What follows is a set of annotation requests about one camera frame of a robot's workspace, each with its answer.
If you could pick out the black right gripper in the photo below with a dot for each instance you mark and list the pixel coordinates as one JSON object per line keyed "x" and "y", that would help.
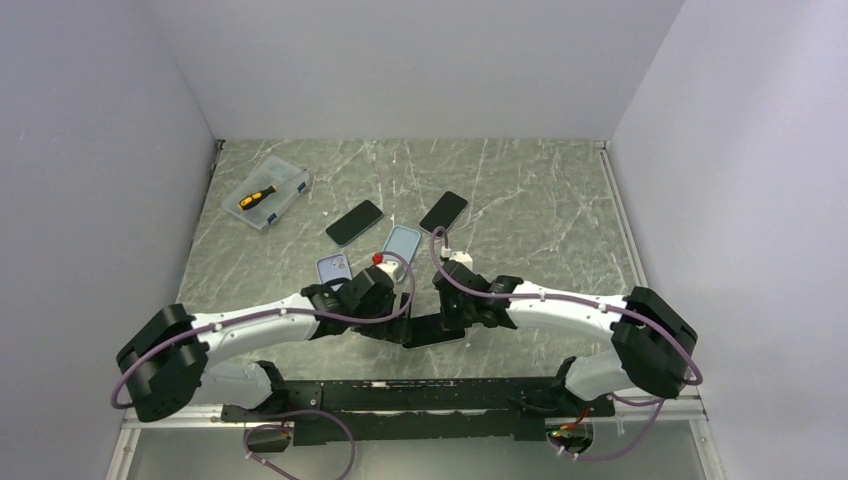
{"x": 450, "y": 321}

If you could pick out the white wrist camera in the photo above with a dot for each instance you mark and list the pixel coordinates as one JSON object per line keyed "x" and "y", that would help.
{"x": 457, "y": 256}
{"x": 391, "y": 265}

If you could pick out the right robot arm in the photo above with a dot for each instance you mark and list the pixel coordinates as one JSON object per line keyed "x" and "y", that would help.
{"x": 648, "y": 344}

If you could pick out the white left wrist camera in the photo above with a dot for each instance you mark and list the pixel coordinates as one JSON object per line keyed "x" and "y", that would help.
{"x": 391, "y": 265}

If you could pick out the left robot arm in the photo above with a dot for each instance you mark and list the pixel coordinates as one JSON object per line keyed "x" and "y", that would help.
{"x": 178, "y": 358}

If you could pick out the clear plastic organizer box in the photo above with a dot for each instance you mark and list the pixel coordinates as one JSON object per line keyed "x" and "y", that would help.
{"x": 290, "y": 180}

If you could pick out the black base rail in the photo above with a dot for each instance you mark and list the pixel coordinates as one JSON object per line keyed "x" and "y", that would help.
{"x": 520, "y": 408}

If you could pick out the silver black phone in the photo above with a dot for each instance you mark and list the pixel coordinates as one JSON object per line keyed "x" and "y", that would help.
{"x": 427, "y": 331}

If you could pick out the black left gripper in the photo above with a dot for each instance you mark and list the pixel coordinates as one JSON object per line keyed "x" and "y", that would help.
{"x": 394, "y": 330}

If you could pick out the light blue phone case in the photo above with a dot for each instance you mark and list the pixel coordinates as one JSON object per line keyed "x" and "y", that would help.
{"x": 402, "y": 242}

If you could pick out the yellow black screwdriver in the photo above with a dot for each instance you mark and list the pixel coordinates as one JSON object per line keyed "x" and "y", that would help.
{"x": 251, "y": 200}

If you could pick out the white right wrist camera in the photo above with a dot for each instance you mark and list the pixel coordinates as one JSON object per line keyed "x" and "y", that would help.
{"x": 457, "y": 256}

